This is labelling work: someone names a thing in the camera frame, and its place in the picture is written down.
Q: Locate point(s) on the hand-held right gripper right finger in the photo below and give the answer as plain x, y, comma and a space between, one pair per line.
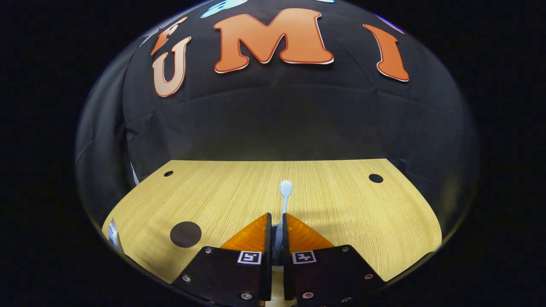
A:
286, 277

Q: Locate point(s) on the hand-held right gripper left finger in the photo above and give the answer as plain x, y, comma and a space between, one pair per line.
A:
268, 277

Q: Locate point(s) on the white toothbrush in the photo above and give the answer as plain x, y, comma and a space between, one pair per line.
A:
286, 187

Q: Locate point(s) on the dark brown round coaster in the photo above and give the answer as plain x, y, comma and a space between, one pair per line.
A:
185, 234

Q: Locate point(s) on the white toothpaste tube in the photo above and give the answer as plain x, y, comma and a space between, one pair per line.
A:
113, 232

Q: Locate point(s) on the white frame bar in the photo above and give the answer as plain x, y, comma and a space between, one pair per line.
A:
134, 175

